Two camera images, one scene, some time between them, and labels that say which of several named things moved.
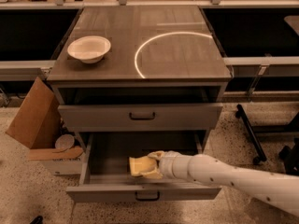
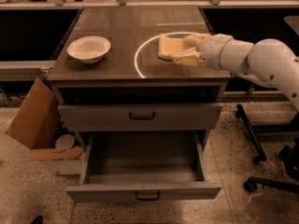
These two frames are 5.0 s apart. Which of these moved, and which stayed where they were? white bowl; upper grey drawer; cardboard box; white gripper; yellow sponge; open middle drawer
Moved: white gripper; yellow sponge
Stayed: upper grey drawer; open middle drawer; white bowl; cardboard box
